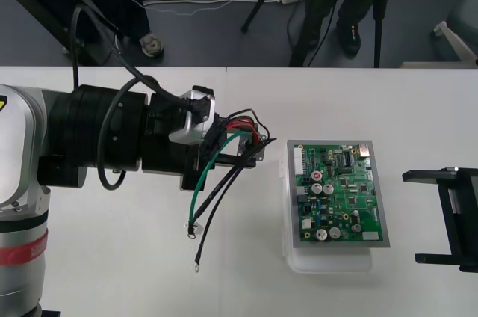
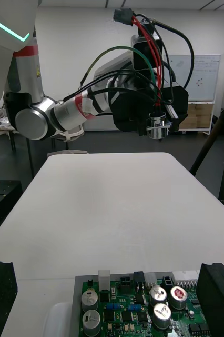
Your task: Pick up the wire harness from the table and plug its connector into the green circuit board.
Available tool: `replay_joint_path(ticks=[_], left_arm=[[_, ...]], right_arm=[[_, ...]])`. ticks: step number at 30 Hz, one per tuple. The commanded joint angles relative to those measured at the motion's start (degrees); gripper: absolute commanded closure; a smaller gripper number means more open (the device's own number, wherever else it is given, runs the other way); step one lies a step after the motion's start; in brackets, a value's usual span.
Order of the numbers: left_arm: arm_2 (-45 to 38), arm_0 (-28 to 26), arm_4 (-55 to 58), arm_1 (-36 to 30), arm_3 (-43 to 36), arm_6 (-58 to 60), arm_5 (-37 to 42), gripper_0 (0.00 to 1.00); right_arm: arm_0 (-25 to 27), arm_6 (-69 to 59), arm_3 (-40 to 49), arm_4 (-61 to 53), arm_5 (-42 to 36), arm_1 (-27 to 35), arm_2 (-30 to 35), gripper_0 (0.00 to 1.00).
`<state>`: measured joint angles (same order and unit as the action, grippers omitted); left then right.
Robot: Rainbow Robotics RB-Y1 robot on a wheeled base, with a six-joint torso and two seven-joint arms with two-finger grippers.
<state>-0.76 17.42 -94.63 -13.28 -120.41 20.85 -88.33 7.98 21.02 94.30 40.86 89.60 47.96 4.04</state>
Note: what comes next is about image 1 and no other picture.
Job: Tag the black metal stand frame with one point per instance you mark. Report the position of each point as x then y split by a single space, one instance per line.
56 29

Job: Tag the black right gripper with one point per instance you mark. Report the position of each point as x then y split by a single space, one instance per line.
467 220

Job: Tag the green circuit board grey frame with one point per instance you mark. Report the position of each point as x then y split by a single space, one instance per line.
343 197

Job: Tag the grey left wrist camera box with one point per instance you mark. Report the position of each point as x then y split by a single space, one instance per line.
194 130

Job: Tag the white frame foot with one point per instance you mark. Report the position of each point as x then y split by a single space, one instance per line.
455 40

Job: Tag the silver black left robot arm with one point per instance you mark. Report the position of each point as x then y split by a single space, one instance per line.
93 126

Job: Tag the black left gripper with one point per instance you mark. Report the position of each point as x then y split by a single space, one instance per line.
160 156

